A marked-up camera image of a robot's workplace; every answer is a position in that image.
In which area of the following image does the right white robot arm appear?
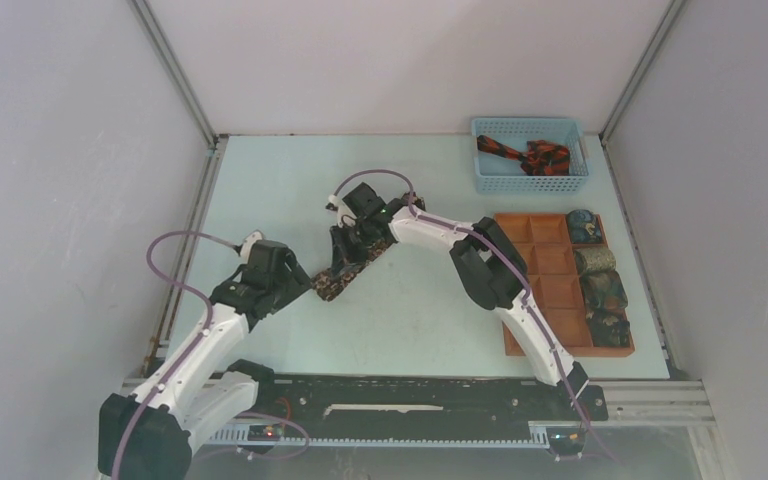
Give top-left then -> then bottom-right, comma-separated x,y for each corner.
313,183 -> 590,418

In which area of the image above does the blue rolled tie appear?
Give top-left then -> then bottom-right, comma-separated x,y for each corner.
565,209 -> 605,245

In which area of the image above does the blue plastic basket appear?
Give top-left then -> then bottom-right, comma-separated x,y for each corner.
470,117 -> 590,194

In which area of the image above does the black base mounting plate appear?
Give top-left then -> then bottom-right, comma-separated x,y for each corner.
245,375 -> 609,444

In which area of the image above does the wooden compartment tray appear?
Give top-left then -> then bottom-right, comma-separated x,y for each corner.
495,213 -> 635,358

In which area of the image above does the dark camo rolled tie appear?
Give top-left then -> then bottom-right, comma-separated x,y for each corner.
586,309 -> 632,348

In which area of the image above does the olive rolled tie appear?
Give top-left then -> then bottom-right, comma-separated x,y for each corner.
573,246 -> 617,275

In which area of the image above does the aluminium frame rail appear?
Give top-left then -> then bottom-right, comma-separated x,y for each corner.
112,377 -> 717,427

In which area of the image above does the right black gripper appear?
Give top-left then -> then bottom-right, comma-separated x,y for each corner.
330,219 -> 376,281

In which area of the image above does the red black patterned tie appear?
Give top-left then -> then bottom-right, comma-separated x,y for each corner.
476,135 -> 571,177

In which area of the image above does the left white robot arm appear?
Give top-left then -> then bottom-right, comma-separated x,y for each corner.
97,231 -> 311,479

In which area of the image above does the brown floral tie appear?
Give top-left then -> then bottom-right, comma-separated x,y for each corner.
312,191 -> 426,302

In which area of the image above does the green camo rolled tie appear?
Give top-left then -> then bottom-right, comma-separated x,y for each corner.
580,270 -> 629,311

